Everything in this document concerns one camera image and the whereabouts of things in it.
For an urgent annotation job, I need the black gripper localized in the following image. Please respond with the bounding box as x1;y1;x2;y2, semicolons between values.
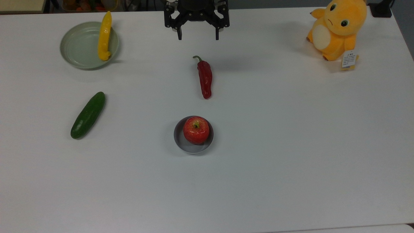
164;0;230;41

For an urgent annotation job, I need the orange plush toy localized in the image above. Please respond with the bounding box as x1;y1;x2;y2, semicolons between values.
306;0;368;71

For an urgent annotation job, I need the black camera stand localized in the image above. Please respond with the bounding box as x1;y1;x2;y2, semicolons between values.
368;0;394;18

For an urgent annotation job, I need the red apple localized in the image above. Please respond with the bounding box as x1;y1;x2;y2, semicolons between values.
183;116;210;145

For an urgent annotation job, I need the wooden table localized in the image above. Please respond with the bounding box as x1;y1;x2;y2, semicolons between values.
0;0;46;14

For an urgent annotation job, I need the clear box of vegetables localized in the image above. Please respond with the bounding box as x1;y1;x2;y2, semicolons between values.
61;0;119;12

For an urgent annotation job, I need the white paper tag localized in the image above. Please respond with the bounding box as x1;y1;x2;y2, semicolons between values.
342;50;358;69

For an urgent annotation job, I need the grey metal bowl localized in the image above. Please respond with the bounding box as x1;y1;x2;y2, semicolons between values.
174;116;214;155

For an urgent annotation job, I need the yellow banana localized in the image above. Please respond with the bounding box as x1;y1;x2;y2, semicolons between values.
98;11;113;61

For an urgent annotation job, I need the pale green plate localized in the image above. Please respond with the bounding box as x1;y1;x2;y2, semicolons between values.
60;21;119;70

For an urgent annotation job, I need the green cucumber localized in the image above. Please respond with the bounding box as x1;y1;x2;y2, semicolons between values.
71;92;106;140

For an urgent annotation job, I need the red chili pepper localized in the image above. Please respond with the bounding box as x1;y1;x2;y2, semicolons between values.
193;56;213;99

